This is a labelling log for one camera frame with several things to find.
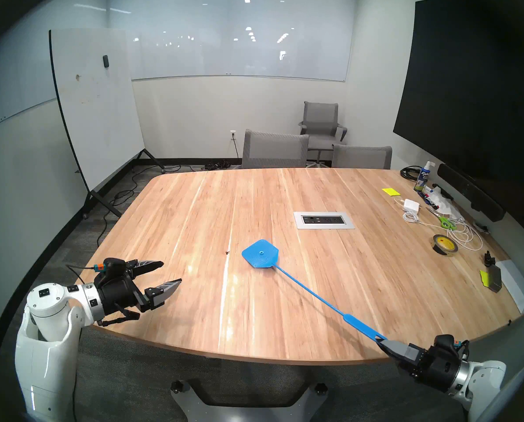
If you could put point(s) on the white paper sheet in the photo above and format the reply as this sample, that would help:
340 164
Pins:
516 285

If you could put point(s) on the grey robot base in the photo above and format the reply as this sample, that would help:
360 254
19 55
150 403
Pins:
248 414

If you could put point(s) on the crumpled white cloth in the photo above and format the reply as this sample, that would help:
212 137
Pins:
447 206

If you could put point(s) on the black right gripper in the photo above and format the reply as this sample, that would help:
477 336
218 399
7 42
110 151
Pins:
437 366

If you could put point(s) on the glass wall board with writing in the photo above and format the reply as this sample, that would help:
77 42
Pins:
2 96

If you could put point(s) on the yellow sticky note pad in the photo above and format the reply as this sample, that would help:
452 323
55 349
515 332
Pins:
390 191

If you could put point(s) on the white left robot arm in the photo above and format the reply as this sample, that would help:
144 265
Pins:
46 307

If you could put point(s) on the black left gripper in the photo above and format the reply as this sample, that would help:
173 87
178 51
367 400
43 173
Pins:
119 293

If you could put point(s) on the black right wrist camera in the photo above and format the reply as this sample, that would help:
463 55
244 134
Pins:
445 341

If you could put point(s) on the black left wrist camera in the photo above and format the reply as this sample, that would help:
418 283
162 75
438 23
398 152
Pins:
114 265

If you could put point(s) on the silver table outlet box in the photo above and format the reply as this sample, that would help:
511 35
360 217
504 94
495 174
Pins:
299 216

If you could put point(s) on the large black wall screen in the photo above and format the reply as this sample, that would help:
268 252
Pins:
464 96

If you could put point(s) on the wide grey mesh chair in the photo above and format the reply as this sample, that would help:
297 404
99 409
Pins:
274 149

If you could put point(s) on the grey office armchair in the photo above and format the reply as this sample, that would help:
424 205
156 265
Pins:
321 118

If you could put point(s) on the black yellow tape roll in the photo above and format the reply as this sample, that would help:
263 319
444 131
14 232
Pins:
453 249

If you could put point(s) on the blue plastic fly swatter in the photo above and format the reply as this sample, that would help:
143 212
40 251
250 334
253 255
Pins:
262 254

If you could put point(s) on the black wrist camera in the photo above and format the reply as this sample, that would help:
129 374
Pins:
445 341
114 265

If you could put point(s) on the narrow grey mesh chair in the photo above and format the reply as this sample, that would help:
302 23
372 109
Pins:
362 158

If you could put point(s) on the black video sound bar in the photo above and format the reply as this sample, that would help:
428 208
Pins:
468 190

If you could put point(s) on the yellow sticky flag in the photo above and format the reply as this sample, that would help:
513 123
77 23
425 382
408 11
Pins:
484 278

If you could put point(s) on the large glass wall board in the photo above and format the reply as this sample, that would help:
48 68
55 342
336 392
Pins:
235 52

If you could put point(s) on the black base knob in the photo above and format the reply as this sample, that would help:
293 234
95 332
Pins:
177 387
320 388

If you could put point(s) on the rolling whiteboard on black stand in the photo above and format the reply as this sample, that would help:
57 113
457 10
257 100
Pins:
95 113

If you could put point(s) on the black dry erase marker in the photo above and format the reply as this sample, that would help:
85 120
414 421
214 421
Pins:
430 201

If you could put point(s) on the whiteboard cleaner spray bottle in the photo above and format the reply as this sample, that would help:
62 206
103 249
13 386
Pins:
422 179

